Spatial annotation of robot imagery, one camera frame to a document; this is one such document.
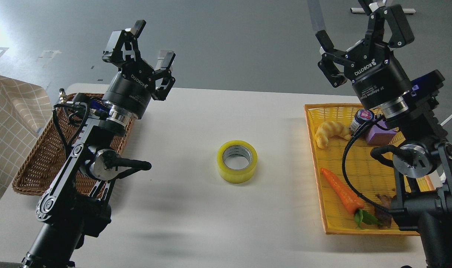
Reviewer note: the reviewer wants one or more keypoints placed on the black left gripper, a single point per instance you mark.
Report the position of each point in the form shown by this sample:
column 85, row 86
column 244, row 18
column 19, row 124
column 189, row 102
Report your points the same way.
column 129, row 89

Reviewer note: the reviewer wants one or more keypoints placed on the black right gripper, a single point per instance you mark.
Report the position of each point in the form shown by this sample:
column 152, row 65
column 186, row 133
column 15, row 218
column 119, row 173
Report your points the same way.
column 377, row 76

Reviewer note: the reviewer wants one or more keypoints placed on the yellow tape roll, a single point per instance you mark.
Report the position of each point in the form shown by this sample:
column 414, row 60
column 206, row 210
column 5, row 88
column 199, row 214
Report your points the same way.
column 236, row 148

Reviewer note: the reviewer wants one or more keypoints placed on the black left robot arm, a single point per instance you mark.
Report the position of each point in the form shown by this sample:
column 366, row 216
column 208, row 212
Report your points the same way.
column 76, row 203

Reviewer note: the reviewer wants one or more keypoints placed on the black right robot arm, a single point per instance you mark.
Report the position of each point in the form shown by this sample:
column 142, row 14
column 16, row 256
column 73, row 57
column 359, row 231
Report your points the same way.
column 422, row 164

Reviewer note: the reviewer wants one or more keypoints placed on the small dark jar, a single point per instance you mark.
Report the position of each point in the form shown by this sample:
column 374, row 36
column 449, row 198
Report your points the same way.
column 361, row 117

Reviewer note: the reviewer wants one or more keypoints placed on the purple foam block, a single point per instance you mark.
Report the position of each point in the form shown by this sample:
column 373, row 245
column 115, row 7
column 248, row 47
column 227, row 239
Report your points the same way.
column 380, row 135

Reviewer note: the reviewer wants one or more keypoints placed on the toy croissant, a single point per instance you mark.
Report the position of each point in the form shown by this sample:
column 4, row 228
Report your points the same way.
column 328, row 129

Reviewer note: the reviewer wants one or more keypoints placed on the brown wicker basket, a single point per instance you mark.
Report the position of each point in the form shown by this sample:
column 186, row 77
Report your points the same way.
column 48, row 156

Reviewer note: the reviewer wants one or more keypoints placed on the beige checkered cloth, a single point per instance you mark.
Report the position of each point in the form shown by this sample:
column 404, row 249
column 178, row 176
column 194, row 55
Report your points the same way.
column 24, row 110

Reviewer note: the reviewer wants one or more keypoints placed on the yellow plastic basket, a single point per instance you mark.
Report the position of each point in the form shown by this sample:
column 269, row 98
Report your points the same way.
column 366, row 174

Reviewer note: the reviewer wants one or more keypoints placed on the orange toy carrot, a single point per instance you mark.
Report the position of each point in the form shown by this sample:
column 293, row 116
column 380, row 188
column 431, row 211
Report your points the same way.
column 349, row 199

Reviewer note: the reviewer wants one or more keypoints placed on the brown toy animal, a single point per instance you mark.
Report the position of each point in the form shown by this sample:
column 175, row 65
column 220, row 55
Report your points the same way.
column 384, row 218

